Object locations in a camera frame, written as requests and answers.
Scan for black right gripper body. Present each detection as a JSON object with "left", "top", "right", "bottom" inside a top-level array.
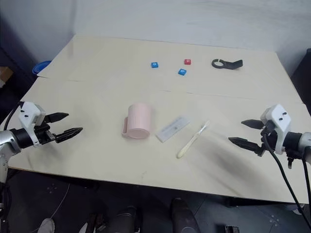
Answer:
[{"left": 255, "top": 121, "right": 279, "bottom": 158}]

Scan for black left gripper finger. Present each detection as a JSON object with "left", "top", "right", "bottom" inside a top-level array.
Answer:
[
  {"left": 45, "top": 112, "right": 69, "bottom": 124},
  {"left": 54, "top": 127, "right": 84, "bottom": 143}
]

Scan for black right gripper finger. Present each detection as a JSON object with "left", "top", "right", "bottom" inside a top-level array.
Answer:
[
  {"left": 241, "top": 119, "right": 264, "bottom": 131},
  {"left": 228, "top": 137, "right": 262, "bottom": 153}
]

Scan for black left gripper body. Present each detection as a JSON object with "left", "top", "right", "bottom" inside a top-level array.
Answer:
[{"left": 34, "top": 122, "right": 58, "bottom": 145}]

